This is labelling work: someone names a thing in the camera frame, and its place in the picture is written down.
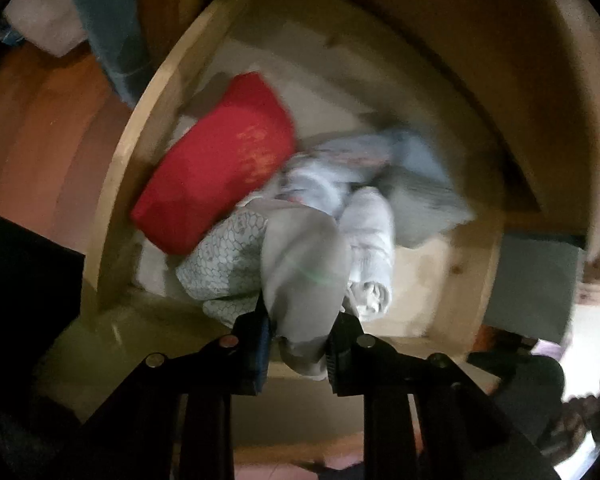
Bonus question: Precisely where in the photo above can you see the light blue floral underwear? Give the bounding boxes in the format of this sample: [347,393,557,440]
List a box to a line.
[275,127,456,221]

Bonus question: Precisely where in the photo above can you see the grey-green chair seat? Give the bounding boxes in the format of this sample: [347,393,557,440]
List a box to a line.
[482,230,588,346]

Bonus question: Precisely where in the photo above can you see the blue checked cloth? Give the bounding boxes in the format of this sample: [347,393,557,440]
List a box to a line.
[62,0,153,108]

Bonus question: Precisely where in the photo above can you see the red underwear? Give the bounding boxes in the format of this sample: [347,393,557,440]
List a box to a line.
[130,71,297,256]

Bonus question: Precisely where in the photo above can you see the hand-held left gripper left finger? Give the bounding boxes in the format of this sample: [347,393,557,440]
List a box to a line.
[80,310,273,480]

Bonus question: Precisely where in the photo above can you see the white scale-patterned underwear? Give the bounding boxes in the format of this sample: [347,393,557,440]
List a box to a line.
[175,207,271,328]

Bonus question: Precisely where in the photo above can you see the grey underwear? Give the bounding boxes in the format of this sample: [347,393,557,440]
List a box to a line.
[259,207,352,381]

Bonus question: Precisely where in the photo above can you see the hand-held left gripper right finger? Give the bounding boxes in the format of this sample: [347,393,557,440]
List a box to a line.
[327,312,561,480]

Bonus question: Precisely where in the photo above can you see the wooden drawer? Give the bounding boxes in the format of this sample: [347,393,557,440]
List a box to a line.
[32,0,546,456]

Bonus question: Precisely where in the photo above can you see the grey folded garment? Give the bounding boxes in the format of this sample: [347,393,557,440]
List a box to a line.
[385,160,478,251]

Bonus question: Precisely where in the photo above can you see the floral pillow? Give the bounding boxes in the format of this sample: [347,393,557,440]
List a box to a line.
[2,0,88,58]

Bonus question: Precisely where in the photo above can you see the white rolled socks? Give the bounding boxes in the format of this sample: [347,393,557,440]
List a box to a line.
[337,186,397,323]

